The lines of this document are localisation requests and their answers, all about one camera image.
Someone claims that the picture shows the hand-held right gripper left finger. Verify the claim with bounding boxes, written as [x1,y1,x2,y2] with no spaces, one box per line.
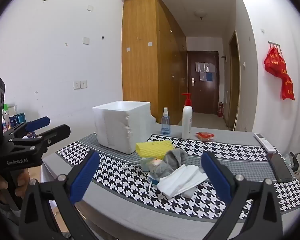
[19,151,100,240]

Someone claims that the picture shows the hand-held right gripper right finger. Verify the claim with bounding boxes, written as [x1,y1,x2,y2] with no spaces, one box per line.
[201,151,283,240]

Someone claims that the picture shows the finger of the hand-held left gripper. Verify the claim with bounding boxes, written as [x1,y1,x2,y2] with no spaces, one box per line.
[4,116,51,141]
[8,124,71,154]

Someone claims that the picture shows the white face mask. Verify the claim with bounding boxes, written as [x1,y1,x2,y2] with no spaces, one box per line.
[174,165,200,183]
[157,171,208,198]

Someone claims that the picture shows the grey sock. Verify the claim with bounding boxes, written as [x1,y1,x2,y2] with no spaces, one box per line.
[150,149,188,178]

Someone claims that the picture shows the white foam box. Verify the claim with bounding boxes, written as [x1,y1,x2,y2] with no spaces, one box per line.
[92,101,152,155]

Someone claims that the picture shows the green plastic packet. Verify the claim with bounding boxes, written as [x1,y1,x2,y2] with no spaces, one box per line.
[141,157,165,173]

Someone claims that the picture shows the yellow sponge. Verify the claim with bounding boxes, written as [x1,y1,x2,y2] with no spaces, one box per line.
[136,141,175,158]

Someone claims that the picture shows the person's left forearm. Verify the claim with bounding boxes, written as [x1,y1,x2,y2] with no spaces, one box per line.
[0,194,22,227]

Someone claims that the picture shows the person's left hand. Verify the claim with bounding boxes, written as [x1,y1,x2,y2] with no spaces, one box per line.
[0,168,30,202]

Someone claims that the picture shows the houndstooth grey tablecloth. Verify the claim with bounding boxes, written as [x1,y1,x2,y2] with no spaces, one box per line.
[41,124,300,240]

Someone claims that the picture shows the red snack packet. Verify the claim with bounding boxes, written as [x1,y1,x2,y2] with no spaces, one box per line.
[195,131,215,141]

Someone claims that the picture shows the white remote control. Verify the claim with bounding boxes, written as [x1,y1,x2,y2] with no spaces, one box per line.
[254,133,276,153]

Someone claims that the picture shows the black smartphone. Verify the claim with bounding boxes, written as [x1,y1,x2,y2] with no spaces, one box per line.
[266,152,293,183]

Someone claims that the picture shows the white pump bottle red top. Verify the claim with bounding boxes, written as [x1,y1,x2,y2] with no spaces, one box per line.
[181,93,193,140]

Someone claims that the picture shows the blue spray bottle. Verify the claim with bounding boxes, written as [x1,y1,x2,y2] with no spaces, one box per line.
[161,107,171,134]

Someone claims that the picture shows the dark brown door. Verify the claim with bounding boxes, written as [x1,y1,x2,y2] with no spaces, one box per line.
[187,50,220,114]

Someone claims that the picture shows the wooden side door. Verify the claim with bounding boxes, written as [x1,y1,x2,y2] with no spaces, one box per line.
[226,30,241,131]

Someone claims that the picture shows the white paper notice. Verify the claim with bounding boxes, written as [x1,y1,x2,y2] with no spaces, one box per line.
[195,62,215,72]

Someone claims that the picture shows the wooden wardrobe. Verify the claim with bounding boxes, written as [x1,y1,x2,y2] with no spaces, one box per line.
[122,0,188,125]

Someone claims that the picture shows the red plastic bag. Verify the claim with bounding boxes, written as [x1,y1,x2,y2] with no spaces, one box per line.
[263,46,295,101]

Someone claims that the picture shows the metal wall hook rack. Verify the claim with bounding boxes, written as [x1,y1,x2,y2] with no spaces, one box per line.
[268,41,282,55]

